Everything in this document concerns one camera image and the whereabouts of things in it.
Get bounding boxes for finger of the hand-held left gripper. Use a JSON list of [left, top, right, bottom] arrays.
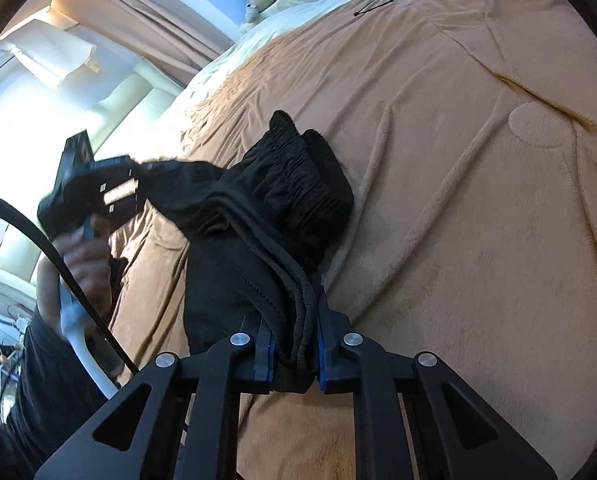
[[89, 155, 152, 214]]

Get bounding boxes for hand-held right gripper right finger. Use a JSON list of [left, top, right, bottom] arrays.
[[315, 285, 560, 480]]

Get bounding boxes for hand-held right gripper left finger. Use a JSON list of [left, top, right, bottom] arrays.
[[33, 310, 276, 480]]

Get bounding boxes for black pants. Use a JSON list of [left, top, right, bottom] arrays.
[[142, 109, 355, 395]]

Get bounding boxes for person's left hand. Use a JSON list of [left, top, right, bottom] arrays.
[[53, 215, 114, 324]]

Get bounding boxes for cream padded bed headboard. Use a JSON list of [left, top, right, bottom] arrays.
[[0, 54, 185, 302]]

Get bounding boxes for white hanging garment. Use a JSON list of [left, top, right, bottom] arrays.
[[0, 19, 102, 89]]

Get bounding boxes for pink curtain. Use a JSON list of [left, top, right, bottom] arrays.
[[50, 0, 260, 92]]

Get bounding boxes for person's dark shirt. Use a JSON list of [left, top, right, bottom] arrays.
[[0, 305, 125, 467]]

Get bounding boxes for orange fleece blanket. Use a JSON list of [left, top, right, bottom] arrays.
[[105, 0, 597, 480]]

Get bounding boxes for cream duvet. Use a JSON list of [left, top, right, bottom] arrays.
[[168, 0, 395, 127]]

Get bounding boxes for cream plush dog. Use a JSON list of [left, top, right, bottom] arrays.
[[240, 0, 292, 34]]

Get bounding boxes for thick black gripper cable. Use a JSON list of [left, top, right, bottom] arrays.
[[0, 188, 140, 377]]

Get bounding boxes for white cable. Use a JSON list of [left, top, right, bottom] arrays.
[[57, 284, 122, 402]]

